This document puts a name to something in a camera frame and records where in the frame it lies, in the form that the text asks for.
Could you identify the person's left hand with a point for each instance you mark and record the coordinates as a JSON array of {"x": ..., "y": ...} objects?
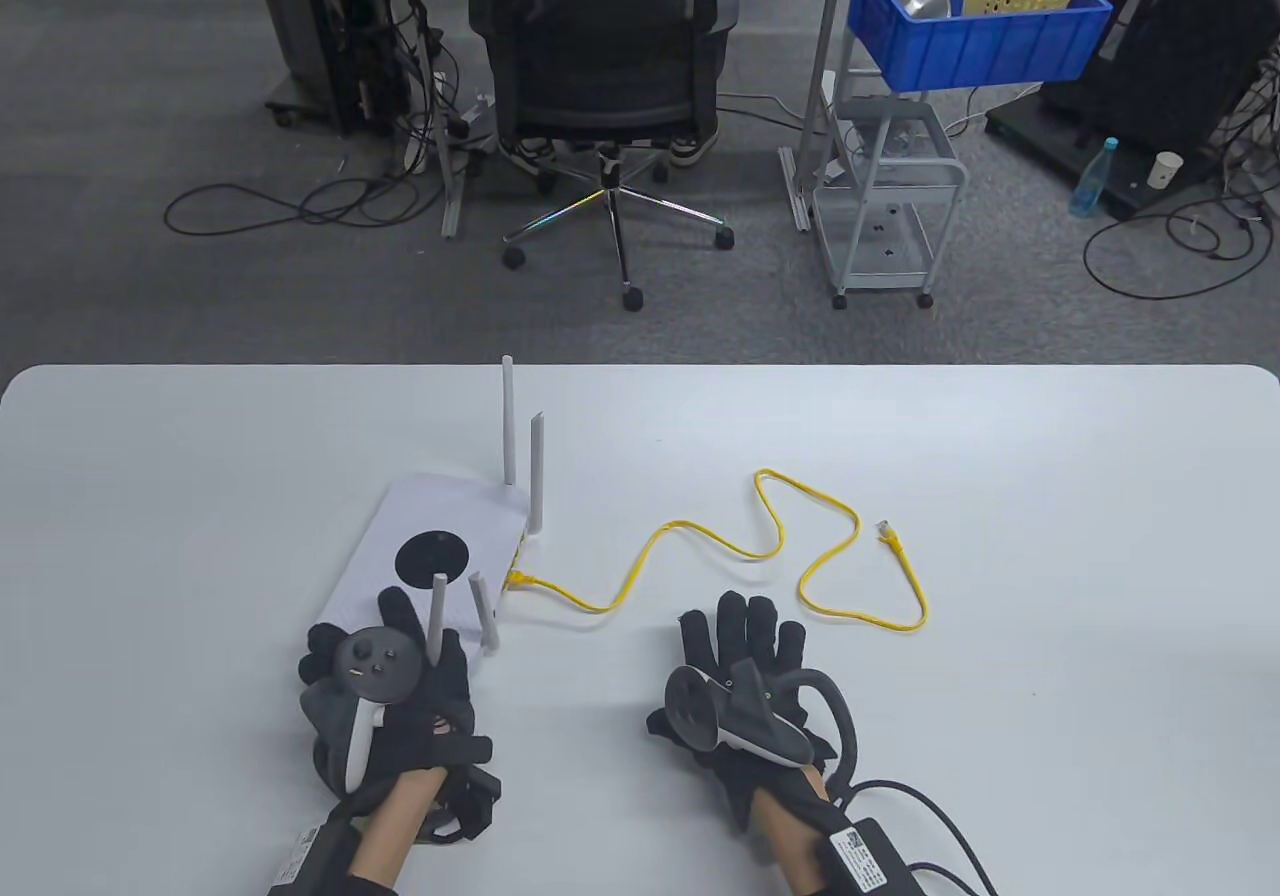
[{"x": 445, "y": 706}]

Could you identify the person's right hand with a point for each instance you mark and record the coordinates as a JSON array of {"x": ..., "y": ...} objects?
[{"x": 755, "y": 651}]

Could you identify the person's right thumb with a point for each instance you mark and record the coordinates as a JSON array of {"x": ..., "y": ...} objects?
[{"x": 662, "y": 724}]

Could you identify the person's left thumb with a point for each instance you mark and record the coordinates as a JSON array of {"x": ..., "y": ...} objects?
[{"x": 455, "y": 681}]

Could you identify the person's right little finger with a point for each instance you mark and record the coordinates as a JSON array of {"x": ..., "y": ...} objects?
[{"x": 790, "y": 656}]

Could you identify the person's right middle finger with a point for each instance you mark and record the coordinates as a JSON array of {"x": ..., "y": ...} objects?
[{"x": 733, "y": 631}]

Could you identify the person's right forearm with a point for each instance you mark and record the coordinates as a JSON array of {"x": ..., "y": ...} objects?
[{"x": 795, "y": 836}]

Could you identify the person's left forearm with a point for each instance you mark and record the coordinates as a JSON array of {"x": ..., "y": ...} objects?
[{"x": 395, "y": 826}]

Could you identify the grey white glove-mounted controller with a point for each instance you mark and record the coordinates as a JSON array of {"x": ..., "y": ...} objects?
[
  {"x": 755, "y": 726},
  {"x": 370, "y": 661}
]

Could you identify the white router with antennas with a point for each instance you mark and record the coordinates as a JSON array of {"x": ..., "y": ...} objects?
[{"x": 440, "y": 511}]

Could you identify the black labelled wrist box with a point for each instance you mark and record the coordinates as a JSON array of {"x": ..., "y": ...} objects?
[
  {"x": 310, "y": 861},
  {"x": 870, "y": 856}
]

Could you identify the white rolling cart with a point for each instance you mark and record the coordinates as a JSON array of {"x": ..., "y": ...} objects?
[{"x": 890, "y": 196}]

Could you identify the blue water bottle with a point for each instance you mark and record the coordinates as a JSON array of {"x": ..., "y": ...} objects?
[{"x": 1094, "y": 181}]

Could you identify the grey metal desk leg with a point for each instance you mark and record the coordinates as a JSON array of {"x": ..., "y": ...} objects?
[
  {"x": 820, "y": 66},
  {"x": 440, "y": 116}
]

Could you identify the white power strip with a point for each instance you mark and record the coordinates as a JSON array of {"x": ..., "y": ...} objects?
[{"x": 478, "y": 116}]

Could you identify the black mesh office chair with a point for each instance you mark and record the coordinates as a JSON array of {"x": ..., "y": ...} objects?
[{"x": 600, "y": 46}]

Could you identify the white paper cup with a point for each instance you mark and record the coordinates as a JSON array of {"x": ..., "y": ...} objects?
[{"x": 1164, "y": 171}]

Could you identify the blue plastic crate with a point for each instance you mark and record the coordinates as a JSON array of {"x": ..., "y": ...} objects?
[{"x": 990, "y": 51}]

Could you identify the black computer tower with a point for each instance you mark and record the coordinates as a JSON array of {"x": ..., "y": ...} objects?
[{"x": 320, "y": 26}]

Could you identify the black equipment cabinet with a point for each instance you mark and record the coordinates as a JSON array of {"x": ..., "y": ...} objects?
[{"x": 1180, "y": 46}]

